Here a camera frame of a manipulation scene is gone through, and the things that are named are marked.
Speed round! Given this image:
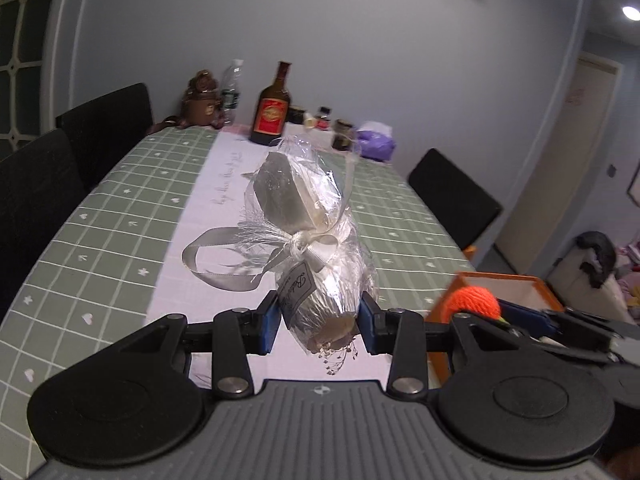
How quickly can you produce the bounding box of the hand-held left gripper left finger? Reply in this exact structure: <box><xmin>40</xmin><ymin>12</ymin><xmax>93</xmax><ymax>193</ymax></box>
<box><xmin>120</xmin><ymin>292</ymin><xmax>279</xmax><ymax>396</ymax></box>

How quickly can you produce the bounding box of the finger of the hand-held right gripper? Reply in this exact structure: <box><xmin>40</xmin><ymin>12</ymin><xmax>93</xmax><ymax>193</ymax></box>
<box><xmin>520</xmin><ymin>336</ymin><xmax>623</xmax><ymax>365</ymax></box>
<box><xmin>497</xmin><ymin>299</ymin><xmax>640</xmax><ymax>343</ymax></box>

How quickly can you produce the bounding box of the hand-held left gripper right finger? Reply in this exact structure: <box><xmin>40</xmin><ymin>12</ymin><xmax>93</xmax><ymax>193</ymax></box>
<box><xmin>359</xmin><ymin>291</ymin><xmax>522</xmax><ymax>396</ymax></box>

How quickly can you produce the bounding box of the orange cardboard box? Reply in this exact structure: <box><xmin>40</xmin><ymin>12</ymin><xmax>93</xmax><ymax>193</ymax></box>
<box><xmin>425</xmin><ymin>271</ymin><xmax>574</xmax><ymax>392</ymax></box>

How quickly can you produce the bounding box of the orange crocheted item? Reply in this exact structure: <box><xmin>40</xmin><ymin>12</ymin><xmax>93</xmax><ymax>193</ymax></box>
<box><xmin>442</xmin><ymin>285</ymin><xmax>501</xmax><ymax>322</ymax></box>

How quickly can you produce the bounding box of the cellophane white gift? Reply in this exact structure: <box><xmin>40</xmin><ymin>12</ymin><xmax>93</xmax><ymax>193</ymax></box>
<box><xmin>181</xmin><ymin>134</ymin><xmax>382</xmax><ymax>377</ymax></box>

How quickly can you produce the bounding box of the beige sofa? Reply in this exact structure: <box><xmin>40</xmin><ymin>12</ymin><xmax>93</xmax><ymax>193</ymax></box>
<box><xmin>546</xmin><ymin>247</ymin><xmax>640</xmax><ymax>327</ymax></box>

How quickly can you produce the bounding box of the black bag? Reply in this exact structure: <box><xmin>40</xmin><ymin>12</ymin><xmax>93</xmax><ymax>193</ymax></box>
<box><xmin>575</xmin><ymin>230</ymin><xmax>617</xmax><ymax>289</ymax></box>

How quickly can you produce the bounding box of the white table runner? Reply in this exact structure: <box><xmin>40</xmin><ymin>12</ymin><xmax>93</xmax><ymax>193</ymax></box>
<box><xmin>144</xmin><ymin>130</ymin><xmax>397</xmax><ymax>386</ymax></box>

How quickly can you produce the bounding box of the beige door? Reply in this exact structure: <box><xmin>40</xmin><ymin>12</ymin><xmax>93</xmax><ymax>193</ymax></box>
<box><xmin>494</xmin><ymin>52</ymin><xmax>624</xmax><ymax>277</ymax></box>

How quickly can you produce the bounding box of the purple tissue pack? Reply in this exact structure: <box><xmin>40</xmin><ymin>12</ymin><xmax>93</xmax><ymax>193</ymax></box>
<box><xmin>355</xmin><ymin>120</ymin><xmax>398</xmax><ymax>161</ymax></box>

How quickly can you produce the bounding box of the glass jar with dark lid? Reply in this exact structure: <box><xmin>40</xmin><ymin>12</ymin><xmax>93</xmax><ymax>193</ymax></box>
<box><xmin>332</xmin><ymin>119</ymin><xmax>355</xmax><ymax>152</ymax></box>

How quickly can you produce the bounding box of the brown liquor bottle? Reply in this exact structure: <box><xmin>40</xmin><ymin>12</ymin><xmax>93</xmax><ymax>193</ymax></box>
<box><xmin>249</xmin><ymin>61</ymin><xmax>293</xmax><ymax>147</ymax></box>

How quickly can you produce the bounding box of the brown bear shaped bottle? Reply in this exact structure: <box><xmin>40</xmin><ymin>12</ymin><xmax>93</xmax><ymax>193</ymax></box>
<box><xmin>172</xmin><ymin>70</ymin><xmax>227</xmax><ymax>130</ymax></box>

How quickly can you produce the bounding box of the clear plastic water bottle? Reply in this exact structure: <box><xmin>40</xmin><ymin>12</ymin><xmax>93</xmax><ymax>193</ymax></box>
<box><xmin>220</xmin><ymin>58</ymin><xmax>246</xmax><ymax>124</ymax></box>

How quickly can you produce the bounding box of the large black chair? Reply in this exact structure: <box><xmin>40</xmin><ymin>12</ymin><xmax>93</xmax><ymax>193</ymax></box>
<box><xmin>0</xmin><ymin>128</ymin><xmax>87</xmax><ymax>313</ymax></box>

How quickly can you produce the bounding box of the lattice window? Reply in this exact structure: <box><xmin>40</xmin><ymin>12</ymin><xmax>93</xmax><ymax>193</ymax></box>
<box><xmin>0</xmin><ymin>0</ymin><xmax>72</xmax><ymax>150</ymax></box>

